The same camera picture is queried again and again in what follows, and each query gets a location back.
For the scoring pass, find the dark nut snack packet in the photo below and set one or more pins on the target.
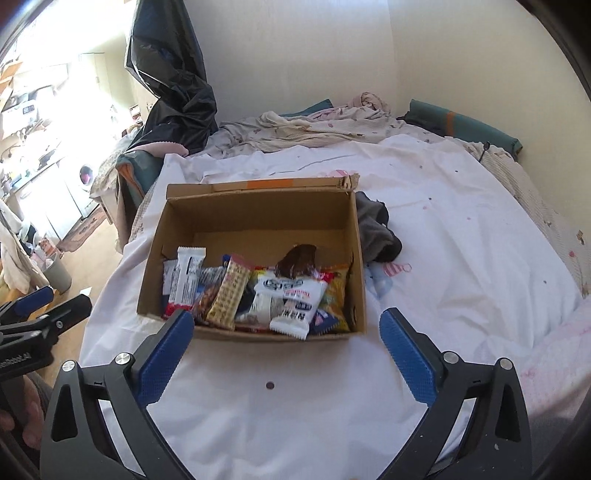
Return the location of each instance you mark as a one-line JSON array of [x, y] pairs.
[[207, 290]]

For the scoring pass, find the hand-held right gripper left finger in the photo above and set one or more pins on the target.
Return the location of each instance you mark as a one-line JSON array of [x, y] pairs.
[[164, 355]]

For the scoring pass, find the teal orange pillow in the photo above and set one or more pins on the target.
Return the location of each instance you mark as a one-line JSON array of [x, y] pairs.
[[461, 122]]

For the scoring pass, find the yellow snack packet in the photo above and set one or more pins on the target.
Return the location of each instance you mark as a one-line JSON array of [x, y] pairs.
[[334, 295]]

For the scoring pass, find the white snack packet red end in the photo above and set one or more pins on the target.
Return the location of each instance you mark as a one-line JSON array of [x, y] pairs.
[[187, 277]]

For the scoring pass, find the patterned floor rug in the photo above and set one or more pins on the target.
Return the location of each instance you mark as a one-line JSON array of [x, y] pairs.
[[83, 230]]

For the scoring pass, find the grey trash bin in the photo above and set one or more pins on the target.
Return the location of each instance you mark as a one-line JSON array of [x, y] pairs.
[[57, 272]]

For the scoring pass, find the white printed bed sheet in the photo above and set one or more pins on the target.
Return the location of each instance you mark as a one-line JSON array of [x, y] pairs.
[[461, 258]]

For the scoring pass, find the white snack packet dark print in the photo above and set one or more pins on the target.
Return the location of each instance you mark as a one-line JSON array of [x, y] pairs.
[[293, 300]]

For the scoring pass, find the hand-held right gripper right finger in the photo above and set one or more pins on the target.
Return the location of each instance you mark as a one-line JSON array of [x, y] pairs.
[[411, 355]]

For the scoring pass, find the grey cloth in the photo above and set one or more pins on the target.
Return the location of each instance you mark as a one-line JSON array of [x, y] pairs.
[[374, 226]]

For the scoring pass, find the person's left hand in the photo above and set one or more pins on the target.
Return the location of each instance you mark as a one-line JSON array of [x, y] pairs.
[[30, 415]]

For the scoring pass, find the dark brown snack packet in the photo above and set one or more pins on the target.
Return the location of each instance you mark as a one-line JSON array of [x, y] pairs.
[[298, 261]]

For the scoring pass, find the crumpled floral blanket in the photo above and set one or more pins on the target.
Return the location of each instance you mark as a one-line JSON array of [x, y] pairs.
[[323, 124]]

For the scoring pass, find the folded teal orange mat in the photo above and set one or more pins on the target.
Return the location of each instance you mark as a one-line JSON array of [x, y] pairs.
[[134, 168]]

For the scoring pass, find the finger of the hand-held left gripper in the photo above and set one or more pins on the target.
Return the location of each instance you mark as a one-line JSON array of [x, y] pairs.
[[32, 299], [64, 316]]

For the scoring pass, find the white paper sheet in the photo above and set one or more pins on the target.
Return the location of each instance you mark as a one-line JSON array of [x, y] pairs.
[[85, 291]]

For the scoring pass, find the pink cloth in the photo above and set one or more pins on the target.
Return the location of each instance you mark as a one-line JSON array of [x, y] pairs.
[[161, 147]]

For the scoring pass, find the beige checkered snack bar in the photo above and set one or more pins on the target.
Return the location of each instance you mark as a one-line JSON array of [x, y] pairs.
[[228, 290]]

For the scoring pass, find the cream hanging cloth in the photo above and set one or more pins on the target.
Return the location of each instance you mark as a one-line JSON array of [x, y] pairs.
[[14, 249]]

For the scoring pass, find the brown cardboard box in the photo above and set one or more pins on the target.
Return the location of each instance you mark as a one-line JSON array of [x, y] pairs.
[[258, 212]]

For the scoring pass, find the white washing machine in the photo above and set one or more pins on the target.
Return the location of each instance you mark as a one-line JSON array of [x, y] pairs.
[[83, 177]]

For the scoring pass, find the black plastic bag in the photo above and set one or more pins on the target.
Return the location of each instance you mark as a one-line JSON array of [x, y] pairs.
[[171, 78]]

